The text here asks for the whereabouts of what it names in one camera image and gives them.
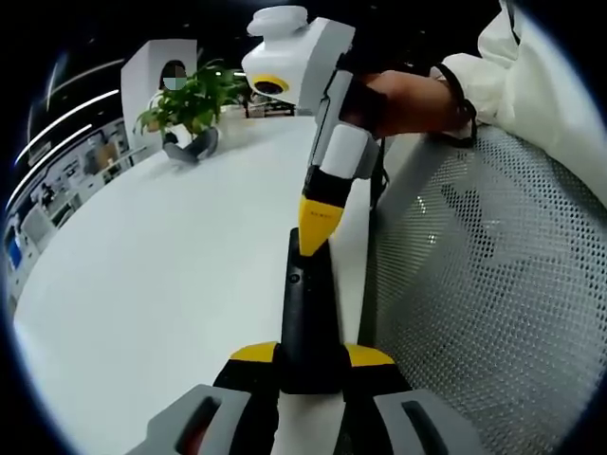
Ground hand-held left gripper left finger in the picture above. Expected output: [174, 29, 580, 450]
[125, 339, 282, 455]

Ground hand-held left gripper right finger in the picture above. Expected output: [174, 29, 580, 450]
[339, 341, 485, 455]

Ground black remote control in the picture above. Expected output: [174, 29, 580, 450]
[279, 227, 348, 395]

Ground person's right hand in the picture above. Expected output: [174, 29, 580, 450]
[345, 69, 469, 141]

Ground green potted plant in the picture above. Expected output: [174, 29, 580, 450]
[135, 59, 251, 139]

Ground dark grey plant pot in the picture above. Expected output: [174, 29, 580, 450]
[162, 127, 221, 165]

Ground grey mesh office chair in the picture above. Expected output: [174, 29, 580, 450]
[359, 126, 607, 455]

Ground white square column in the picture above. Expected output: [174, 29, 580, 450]
[120, 39, 198, 158]

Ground white counter row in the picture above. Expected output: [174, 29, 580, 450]
[4, 118, 149, 269]

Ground black wrist cord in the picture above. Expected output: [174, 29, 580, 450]
[429, 64, 478, 149]

